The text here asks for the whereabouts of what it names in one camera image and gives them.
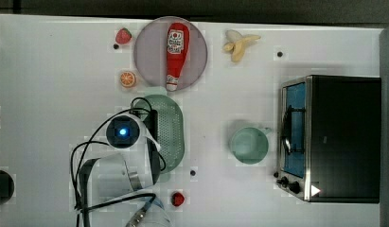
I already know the red ketchup bottle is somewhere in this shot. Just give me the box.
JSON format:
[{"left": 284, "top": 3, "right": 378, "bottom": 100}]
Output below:
[{"left": 166, "top": 23, "right": 190, "bottom": 91}]

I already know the red toy strawberry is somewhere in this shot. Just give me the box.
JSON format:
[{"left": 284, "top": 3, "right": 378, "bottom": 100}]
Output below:
[{"left": 171, "top": 192, "right": 185, "bottom": 207}]

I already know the pink toy strawberry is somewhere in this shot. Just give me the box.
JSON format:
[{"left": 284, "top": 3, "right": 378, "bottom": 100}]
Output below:
[{"left": 115, "top": 27, "right": 132, "bottom": 44}]

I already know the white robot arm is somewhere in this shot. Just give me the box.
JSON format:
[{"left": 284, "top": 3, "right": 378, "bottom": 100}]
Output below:
[{"left": 77, "top": 108, "right": 166, "bottom": 227}]

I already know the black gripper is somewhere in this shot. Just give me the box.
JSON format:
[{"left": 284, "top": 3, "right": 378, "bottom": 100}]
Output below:
[{"left": 143, "top": 110, "right": 158, "bottom": 140}]

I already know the toy orange slice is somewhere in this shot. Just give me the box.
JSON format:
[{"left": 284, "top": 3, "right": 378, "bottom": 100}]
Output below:
[{"left": 120, "top": 71, "right": 136, "bottom": 88}]

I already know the green plastic cup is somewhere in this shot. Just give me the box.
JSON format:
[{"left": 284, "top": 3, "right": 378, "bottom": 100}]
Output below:
[{"left": 229, "top": 127, "right": 272, "bottom": 165}]

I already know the peeled toy banana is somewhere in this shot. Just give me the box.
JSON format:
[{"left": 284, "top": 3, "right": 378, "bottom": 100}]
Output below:
[{"left": 222, "top": 29, "right": 260, "bottom": 62}]

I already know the black toaster oven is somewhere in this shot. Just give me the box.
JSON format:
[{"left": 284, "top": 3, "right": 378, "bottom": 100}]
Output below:
[{"left": 274, "top": 75, "right": 381, "bottom": 203}]

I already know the green plastic strainer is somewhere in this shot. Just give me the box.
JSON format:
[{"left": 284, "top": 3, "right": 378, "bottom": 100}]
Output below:
[{"left": 144, "top": 87, "right": 185, "bottom": 174}]

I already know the grey round plate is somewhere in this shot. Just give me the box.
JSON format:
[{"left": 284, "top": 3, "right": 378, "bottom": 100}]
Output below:
[{"left": 133, "top": 16, "right": 208, "bottom": 91}]

